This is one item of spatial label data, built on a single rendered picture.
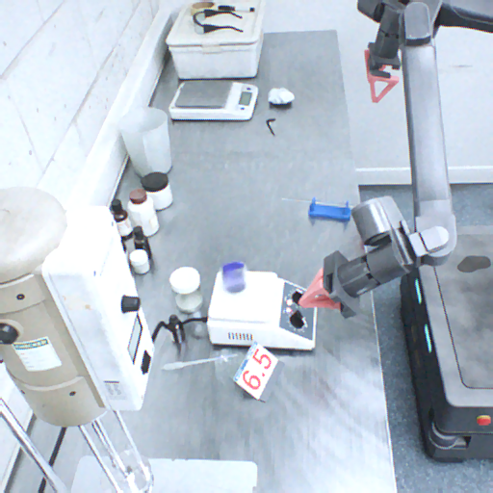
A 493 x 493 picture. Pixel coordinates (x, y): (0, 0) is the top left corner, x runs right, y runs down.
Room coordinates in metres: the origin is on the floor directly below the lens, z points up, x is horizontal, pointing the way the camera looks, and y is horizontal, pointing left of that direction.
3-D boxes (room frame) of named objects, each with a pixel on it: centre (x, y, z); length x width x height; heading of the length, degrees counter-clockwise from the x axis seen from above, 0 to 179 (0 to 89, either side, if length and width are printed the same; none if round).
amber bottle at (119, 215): (1.02, 0.29, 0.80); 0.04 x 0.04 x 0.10
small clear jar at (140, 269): (0.89, 0.24, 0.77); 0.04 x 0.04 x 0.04
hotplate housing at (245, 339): (0.70, -0.01, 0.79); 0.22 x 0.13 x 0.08; 78
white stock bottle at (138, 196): (1.03, 0.23, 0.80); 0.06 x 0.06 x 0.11
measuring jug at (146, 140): (1.27, 0.23, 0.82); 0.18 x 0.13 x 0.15; 6
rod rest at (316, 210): (1.02, -0.21, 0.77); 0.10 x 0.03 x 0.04; 71
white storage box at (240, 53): (1.94, 0.01, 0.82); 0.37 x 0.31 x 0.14; 170
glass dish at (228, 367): (0.61, 0.05, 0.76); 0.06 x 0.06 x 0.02
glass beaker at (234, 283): (0.73, 0.03, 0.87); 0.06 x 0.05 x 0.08; 157
